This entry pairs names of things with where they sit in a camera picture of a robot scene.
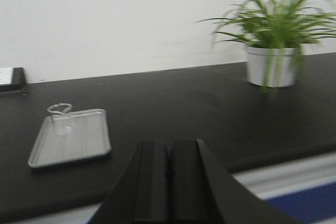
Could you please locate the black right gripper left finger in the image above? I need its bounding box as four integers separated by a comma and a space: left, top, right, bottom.
89, 141, 168, 223

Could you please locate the black socket box white outlet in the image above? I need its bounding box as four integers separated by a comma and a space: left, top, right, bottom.
1, 67, 27, 93

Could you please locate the silver metal tray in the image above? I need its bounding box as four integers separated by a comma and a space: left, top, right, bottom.
28, 109, 112, 169

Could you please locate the clear glass beaker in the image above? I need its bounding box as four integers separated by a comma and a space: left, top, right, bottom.
47, 103, 74, 136

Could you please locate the green potted plant white pot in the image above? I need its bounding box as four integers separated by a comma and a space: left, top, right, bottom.
208, 0, 335, 92

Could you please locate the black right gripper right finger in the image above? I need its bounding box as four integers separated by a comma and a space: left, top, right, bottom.
171, 140, 299, 223

